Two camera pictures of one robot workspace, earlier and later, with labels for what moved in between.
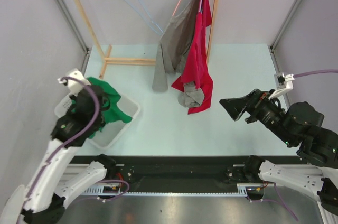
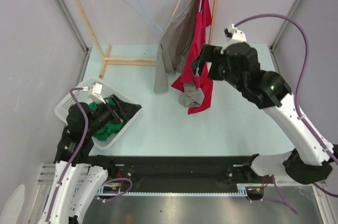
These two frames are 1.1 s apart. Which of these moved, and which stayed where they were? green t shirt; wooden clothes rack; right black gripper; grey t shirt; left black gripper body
Moved: green t shirt; right black gripper; left black gripper body
Stayed: grey t shirt; wooden clothes rack
